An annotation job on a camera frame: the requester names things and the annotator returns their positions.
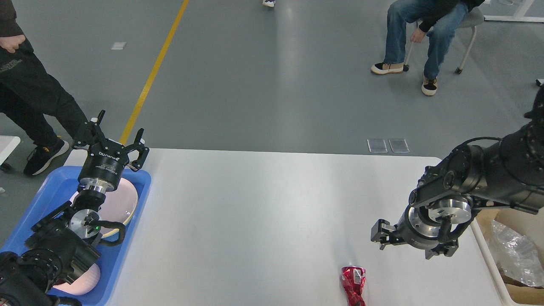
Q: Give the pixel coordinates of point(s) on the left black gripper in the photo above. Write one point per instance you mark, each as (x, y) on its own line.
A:
(106, 160)

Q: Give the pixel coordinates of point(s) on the pink plate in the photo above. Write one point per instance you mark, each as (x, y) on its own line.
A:
(125, 193)

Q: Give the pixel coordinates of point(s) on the white table frame corner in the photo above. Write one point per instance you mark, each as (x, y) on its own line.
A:
(515, 11)

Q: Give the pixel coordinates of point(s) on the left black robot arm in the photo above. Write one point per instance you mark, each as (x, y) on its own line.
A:
(64, 243)

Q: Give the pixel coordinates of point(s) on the brown paper bag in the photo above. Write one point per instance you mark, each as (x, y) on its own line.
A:
(484, 219)
(525, 294)

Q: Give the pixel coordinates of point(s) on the white side table left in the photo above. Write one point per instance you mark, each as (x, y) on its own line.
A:
(7, 145)

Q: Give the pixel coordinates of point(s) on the white chair top right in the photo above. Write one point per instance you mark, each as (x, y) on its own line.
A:
(471, 20)

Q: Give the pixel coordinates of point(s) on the pink mug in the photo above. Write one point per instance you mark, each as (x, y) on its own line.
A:
(83, 284)

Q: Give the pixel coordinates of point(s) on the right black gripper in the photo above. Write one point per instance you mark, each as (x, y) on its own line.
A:
(419, 230)

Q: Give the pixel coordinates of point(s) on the left clear floor plate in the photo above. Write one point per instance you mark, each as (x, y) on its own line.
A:
(377, 145)

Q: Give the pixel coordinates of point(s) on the blue plastic tray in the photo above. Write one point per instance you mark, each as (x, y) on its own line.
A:
(57, 188)

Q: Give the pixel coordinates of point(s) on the person in dark clothes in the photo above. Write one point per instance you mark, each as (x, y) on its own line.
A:
(29, 93)

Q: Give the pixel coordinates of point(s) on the person in blue jeans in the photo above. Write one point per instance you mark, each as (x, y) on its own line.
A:
(439, 20)

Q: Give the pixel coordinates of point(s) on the aluminium foil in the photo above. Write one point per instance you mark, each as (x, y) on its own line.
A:
(515, 255)

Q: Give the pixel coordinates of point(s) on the white paper on floor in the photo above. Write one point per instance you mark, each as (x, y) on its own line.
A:
(118, 45)

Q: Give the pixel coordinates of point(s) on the crushed red can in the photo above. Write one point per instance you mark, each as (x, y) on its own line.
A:
(353, 280)

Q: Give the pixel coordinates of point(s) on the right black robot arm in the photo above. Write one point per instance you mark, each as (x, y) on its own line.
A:
(449, 195)

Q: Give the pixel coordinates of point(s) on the white plastic bin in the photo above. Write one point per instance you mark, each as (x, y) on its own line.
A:
(523, 223)

